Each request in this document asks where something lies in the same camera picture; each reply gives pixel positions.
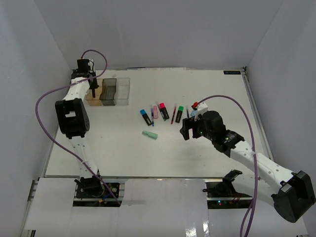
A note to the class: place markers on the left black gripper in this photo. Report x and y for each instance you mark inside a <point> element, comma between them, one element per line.
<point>95,85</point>

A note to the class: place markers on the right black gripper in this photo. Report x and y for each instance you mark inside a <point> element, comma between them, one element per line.
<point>188,124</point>

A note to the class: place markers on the green cap black highlighter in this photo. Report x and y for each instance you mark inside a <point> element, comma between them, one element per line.
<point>179,114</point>

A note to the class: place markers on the blue cap black highlighter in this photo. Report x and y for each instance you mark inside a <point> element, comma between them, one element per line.
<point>146,117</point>

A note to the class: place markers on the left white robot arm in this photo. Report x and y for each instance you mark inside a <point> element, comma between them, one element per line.
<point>73,119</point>

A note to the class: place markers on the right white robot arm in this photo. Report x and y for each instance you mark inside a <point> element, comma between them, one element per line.
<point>290,193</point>

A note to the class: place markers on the amber transparent container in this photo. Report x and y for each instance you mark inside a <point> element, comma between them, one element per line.
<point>95,101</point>

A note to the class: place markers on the red pen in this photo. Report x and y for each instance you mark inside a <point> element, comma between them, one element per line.
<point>173,114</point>

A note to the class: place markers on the clear transparent container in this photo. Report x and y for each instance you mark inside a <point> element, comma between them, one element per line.
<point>122,91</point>

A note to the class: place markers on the pink cap black highlighter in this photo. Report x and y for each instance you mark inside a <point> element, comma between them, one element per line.
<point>164,111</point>

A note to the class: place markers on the green pen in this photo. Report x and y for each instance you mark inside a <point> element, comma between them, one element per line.
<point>161,113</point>

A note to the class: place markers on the mint green correction tape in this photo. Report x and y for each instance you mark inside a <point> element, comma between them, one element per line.
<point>150,134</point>

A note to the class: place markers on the blue pen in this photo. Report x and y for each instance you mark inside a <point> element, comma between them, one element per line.
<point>152,115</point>

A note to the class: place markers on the right blue table label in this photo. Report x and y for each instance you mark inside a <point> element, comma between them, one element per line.
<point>227,72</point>

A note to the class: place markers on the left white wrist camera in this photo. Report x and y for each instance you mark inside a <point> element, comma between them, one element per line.
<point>91,62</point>

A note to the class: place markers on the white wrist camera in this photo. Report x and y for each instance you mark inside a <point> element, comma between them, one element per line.
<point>201,109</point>
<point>91,62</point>

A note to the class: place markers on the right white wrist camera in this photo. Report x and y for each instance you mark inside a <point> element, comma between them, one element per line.
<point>201,109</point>

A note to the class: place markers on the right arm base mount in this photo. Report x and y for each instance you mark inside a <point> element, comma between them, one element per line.
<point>221,194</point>

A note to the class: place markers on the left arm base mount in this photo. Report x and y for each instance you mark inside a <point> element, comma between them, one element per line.
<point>91,192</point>

